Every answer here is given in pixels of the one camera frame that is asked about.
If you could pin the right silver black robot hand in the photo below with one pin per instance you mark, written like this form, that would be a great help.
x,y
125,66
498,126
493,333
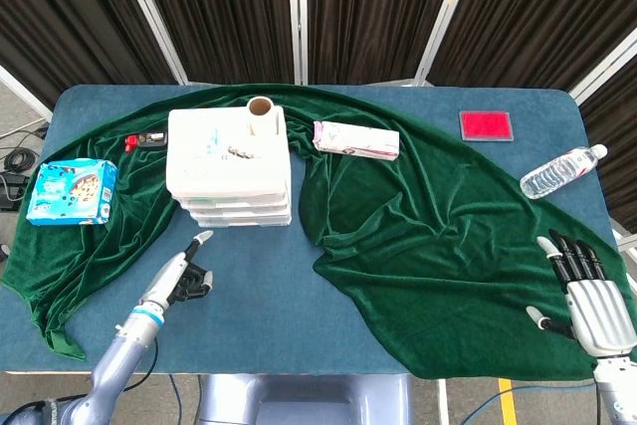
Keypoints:
x,y
597,310

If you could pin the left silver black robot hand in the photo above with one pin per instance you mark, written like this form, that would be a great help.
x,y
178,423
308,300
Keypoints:
x,y
171,271

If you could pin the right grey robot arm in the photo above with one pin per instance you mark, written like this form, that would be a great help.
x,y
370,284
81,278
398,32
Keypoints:
x,y
617,390

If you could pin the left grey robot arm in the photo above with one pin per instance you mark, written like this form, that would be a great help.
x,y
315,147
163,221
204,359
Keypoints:
x,y
124,355

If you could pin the white plastic drawer unit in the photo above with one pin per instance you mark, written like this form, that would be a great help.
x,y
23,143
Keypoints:
x,y
224,161

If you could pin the blue cookie package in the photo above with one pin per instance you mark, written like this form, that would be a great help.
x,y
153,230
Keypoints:
x,y
69,191

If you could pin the small red and black gadget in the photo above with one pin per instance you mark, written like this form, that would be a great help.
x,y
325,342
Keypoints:
x,y
149,139

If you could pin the small beaded trinket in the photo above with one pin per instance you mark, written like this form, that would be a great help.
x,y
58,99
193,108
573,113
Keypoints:
x,y
244,151

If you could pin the clear plastic water bottle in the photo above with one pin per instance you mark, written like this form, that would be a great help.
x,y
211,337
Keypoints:
x,y
557,173

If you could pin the white paper roll cardboard core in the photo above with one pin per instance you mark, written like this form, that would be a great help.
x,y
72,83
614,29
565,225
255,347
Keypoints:
x,y
261,119

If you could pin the grey robot torso base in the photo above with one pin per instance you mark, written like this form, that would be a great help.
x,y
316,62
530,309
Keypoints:
x,y
303,402

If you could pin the green velvet cloth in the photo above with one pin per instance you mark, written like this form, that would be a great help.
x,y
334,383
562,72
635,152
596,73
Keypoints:
x,y
423,226

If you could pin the pink white tissue pack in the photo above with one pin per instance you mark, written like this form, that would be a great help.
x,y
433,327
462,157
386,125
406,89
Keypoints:
x,y
356,140

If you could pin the white framed dark curtain screen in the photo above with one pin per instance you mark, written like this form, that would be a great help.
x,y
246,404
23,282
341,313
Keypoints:
x,y
298,22

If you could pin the red pad in grey frame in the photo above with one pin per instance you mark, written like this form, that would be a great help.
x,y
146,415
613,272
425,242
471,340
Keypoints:
x,y
486,125

